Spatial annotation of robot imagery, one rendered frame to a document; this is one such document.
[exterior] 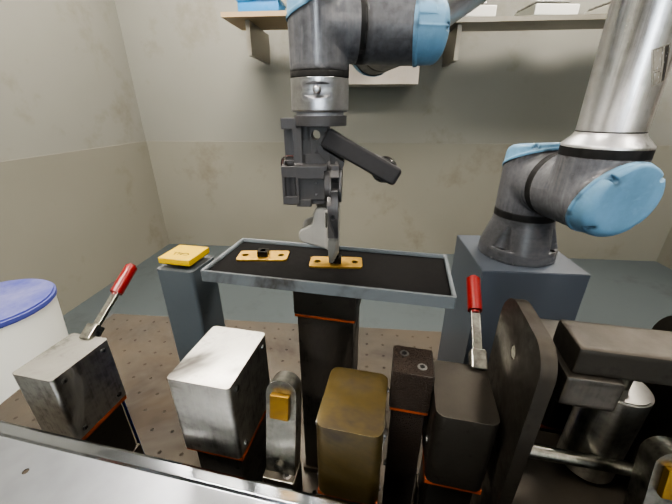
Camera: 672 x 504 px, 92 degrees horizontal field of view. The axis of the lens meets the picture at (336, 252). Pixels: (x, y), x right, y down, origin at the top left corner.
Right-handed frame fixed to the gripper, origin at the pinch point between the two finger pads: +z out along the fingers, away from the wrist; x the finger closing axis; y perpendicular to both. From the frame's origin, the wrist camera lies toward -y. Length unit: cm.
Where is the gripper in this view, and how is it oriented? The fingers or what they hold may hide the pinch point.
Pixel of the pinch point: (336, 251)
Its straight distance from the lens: 51.4
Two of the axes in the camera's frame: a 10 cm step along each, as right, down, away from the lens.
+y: -10.0, -0.2, 0.4
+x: -0.5, 4.0, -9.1
